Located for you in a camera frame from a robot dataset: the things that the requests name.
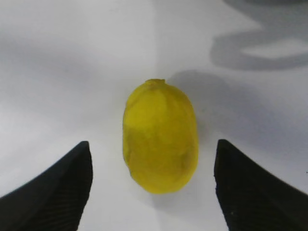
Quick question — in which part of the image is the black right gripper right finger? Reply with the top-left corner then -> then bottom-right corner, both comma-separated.
214,139 -> 308,231

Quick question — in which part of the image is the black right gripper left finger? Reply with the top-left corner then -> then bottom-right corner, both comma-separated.
0,141 -> 92,231

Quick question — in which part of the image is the yellow lemon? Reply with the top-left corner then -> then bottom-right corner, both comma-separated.
123,79 -> 199,194

